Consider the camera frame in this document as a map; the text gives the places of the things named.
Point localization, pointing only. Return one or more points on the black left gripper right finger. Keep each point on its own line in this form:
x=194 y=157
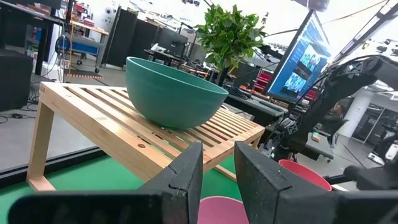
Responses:
x=264 y=193

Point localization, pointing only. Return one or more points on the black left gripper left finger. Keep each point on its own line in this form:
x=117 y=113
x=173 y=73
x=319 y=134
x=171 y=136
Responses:
x=186 y=174

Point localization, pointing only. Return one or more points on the large pink bowl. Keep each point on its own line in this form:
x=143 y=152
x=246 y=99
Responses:
x=220 y=211

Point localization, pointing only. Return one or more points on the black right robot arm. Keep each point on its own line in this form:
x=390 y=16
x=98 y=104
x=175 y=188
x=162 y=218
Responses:
x=342 y=84

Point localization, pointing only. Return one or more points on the wooden slatted shelf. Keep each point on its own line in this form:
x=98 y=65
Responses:
x=102 y=124

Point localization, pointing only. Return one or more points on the large red bowl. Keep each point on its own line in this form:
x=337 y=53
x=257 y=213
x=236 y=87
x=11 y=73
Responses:
x=306 y=174

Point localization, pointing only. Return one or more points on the person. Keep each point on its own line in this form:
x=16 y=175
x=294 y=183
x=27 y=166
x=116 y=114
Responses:
x=334 y=119

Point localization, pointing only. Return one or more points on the grey desk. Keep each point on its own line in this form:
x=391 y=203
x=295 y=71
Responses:
x=258 y=107

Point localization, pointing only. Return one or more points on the green table mat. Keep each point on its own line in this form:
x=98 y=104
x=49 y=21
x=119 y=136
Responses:
x=93 y=177

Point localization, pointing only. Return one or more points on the computer monitor with blue screen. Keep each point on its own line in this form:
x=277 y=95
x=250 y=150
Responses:
x=298 y=62

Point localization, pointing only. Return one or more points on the potted green plant white pot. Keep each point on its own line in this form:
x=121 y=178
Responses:
x=230 y=34

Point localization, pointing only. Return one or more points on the black room divider panels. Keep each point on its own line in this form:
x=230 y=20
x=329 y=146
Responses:
x=124 y=37

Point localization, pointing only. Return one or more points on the rolling cart with blue bin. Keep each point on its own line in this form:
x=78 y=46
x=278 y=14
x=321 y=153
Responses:
x=84 y=46

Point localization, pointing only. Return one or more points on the black cabinet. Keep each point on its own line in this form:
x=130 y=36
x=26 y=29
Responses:
x=15 y=81

